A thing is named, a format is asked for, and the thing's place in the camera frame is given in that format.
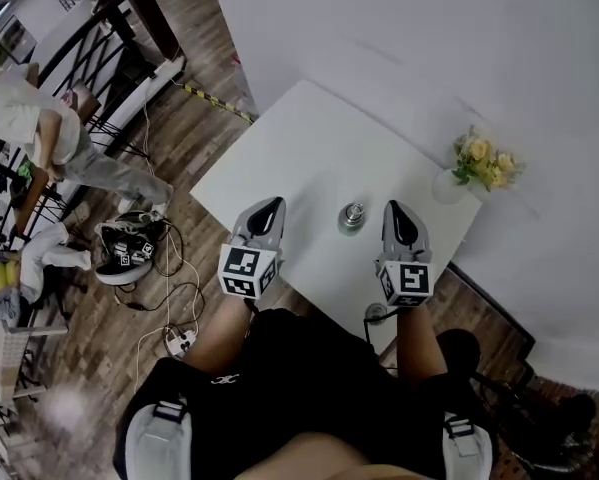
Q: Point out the black chair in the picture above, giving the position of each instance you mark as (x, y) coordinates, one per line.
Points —
(554, 433)

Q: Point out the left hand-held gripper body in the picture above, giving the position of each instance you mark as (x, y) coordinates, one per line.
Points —
(239, 268)

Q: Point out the person's right forearm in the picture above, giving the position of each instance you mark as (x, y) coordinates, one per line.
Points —
(421, 343)

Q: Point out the silver metal travel cup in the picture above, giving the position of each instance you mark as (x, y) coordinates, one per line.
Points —
(350, 225)

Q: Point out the small round silver object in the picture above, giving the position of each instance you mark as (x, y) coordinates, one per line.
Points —
(376, 313)

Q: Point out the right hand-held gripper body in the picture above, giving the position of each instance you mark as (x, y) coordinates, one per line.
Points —
(409, 280)

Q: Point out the white vase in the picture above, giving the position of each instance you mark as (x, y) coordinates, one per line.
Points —
(449, 188)

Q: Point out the yellow black hazard tape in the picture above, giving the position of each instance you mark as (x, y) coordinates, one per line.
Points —
(214, 99)

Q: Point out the dark wooden post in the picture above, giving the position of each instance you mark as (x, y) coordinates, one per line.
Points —
(149, 13)

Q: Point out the white power strip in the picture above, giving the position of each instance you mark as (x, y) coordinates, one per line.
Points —
(180, 342)

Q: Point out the yellow flower bouquet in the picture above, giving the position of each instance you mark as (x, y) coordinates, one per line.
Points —
(484, 160)

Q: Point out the black baseboard strip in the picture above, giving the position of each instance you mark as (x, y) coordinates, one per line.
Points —
(499, 308)

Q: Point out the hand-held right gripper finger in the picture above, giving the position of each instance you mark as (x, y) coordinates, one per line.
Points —
(416, 233)
(394, 228)

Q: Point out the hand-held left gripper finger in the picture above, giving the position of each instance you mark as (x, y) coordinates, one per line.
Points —
(278, 228)
(246, 223)

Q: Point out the person's black shirt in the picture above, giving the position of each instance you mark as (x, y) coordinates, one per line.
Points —
(304, 383)

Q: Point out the person's left forearm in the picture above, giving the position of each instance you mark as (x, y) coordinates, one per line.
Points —
(219, 333)

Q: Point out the black metal railing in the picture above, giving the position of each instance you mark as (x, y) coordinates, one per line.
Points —
(99, 43)

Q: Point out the silver travel cup lid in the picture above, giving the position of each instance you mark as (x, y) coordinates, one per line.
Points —
(355, 210)

